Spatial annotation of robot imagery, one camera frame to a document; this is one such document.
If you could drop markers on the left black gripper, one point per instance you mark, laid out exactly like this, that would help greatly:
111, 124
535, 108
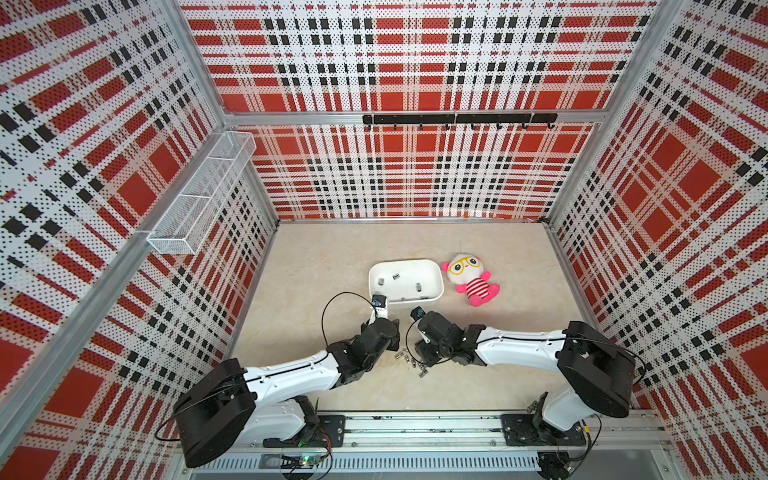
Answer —
394, 343

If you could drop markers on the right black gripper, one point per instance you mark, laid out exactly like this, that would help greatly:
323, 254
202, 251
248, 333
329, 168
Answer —
423, 353

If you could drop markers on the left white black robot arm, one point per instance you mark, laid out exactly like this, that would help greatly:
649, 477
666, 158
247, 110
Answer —
233, 404

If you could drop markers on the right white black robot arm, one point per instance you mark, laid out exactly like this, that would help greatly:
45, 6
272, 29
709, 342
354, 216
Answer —
599, 375

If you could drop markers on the white plastic storage box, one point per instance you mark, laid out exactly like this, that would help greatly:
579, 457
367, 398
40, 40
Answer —
402, 292

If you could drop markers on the pink white plush doll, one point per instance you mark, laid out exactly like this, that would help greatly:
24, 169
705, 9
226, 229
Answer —
469, 276

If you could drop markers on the green circuit board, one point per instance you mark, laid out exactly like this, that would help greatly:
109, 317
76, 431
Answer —
300, 462

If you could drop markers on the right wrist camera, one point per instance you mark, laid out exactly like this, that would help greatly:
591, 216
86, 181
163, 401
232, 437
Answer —
417, 314

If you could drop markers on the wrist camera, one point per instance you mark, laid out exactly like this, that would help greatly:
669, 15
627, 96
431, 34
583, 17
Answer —
379, 307
417, 314

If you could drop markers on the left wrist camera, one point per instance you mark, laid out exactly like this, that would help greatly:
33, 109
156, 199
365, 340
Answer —
379, 307

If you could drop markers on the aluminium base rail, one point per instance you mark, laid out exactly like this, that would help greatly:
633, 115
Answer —
459, 445

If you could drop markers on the white wire mesh basket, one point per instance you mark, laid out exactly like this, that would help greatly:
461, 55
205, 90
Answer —
185, 225

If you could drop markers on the black wall hook rail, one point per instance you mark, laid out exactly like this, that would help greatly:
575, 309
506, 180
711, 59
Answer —
523, 119

